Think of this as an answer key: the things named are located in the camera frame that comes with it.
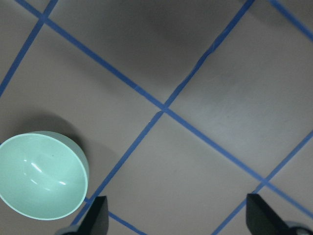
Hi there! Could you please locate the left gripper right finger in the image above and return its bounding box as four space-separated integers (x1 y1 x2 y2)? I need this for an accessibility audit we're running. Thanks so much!
246 193 289 235

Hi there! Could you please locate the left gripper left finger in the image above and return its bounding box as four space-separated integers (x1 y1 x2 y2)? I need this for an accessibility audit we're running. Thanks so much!
70 196 109 235

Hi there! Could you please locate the green bowl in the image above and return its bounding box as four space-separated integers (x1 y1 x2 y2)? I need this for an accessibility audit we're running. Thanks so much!
0 131 89 220

